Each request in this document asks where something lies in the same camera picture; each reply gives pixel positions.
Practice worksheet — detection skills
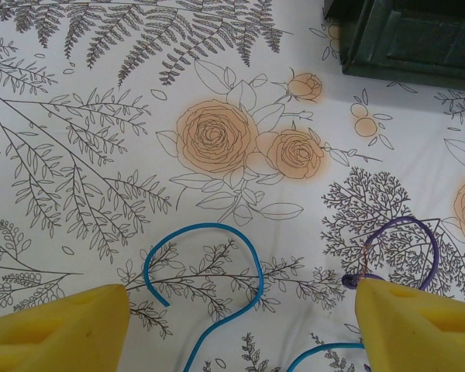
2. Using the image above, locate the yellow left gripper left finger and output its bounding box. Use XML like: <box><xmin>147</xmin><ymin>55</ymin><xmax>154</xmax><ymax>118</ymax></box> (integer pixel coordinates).
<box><xmin>0</xmin><ymin>283</ymin><xmax>131</xmax><ymax>372</ymax></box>

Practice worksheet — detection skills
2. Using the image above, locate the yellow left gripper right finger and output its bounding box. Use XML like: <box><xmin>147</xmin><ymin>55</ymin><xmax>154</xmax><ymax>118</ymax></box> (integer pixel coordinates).
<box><xmin>355</xmin><ymin>279</ymin><xmax>465</xmax><ymax>372</ymax></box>

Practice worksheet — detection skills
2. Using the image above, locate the thin purple cable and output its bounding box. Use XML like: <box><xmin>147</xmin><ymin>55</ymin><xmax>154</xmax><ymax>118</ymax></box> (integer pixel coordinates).
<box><xmin>341</xmin><ymin>215</ymin><xmax>439</xmax><ymax>291</ymax></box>

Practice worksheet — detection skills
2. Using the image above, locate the floral tablecloth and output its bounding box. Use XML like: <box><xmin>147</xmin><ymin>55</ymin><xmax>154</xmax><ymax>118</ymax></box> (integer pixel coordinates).
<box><xmin>0</xmin><ymin>0</ymin><xmax>465</xmax><ymax>372</ymax></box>

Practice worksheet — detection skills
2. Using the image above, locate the black plastic tray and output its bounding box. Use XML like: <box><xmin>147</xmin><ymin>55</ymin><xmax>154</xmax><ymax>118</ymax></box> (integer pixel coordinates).
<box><xmin>322</xmin><ymin>0</ymin><xmax>465</xmax><ymax>93</ymax></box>

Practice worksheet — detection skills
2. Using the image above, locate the thin blue cable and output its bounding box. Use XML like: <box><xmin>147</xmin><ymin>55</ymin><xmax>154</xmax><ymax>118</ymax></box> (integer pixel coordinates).
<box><xmin>288</xmin><ymin>342</ymin><xmax>364</xmax><ymax>372</ymax></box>
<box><xmin>143</xmin><ymin>222</ymin><xmax>265</xmax><ymax>372</ymax></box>

